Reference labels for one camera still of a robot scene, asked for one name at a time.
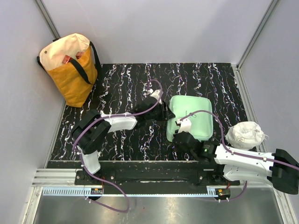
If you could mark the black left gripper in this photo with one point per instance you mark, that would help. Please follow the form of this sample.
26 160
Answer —
166 115

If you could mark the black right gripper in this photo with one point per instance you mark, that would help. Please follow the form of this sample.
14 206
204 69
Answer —
175 133

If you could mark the mint green medicine case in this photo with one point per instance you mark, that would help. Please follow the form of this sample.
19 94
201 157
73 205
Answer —
197 110

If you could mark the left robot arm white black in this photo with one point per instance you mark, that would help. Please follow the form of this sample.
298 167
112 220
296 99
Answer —
90 132

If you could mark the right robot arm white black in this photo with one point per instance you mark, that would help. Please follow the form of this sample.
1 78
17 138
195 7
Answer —
278 169

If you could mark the white crumpled cloth bag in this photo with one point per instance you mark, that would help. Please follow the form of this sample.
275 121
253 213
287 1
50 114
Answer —
245 135

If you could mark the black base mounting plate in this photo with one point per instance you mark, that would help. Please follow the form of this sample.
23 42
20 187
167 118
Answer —
163 177

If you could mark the orange tote bag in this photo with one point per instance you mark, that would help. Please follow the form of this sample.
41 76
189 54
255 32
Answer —
73 64

